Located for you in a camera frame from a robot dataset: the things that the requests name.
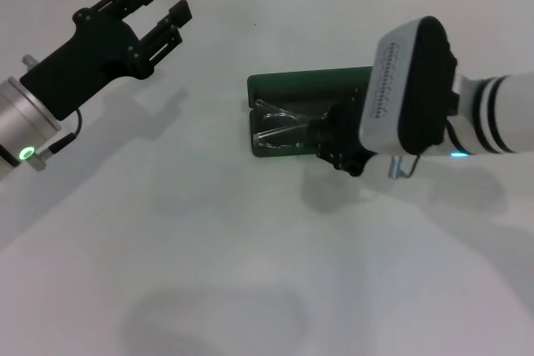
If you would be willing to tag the clear white glasses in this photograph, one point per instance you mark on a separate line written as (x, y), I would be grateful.
(275, 116)

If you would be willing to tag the green glasses case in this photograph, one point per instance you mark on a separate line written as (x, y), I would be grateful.
(308, 81)

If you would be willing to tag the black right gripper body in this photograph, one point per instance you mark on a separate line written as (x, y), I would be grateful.
(350, 135)

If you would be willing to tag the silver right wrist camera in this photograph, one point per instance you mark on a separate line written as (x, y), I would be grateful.
(400, 89)

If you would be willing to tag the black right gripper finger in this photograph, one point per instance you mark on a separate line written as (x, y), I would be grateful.
(334, 156)
(329, 118)

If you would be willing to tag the left gripper silver connector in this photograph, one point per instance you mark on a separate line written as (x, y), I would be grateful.
(30, 62)

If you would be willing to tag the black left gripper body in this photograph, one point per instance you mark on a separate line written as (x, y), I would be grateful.
(92, 60)

